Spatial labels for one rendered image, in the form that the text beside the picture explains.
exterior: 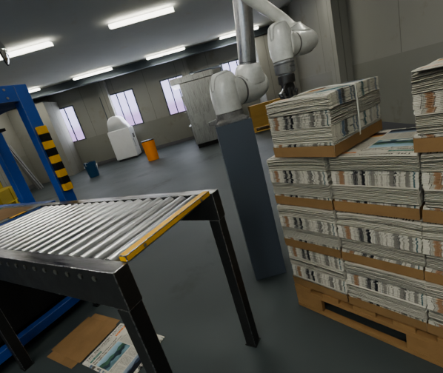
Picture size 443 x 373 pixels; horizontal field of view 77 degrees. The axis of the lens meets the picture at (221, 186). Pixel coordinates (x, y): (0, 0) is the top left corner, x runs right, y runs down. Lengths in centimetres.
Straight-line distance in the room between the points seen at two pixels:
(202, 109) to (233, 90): 652
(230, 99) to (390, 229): 96
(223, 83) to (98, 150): 1052
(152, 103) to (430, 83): 1061
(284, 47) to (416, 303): 111
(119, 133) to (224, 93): 912
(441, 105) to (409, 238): 44
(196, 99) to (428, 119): 736
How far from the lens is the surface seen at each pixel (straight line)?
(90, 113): 1182
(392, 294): 132
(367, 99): 127
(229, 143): 154
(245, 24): 170
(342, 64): 587
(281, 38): 132
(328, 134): 107
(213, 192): 110
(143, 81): 1130
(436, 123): 98
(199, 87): 809
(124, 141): 1053
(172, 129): 1115
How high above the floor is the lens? 113
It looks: 17 degrees down
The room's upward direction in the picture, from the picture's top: 16 degrees counter-clockwise
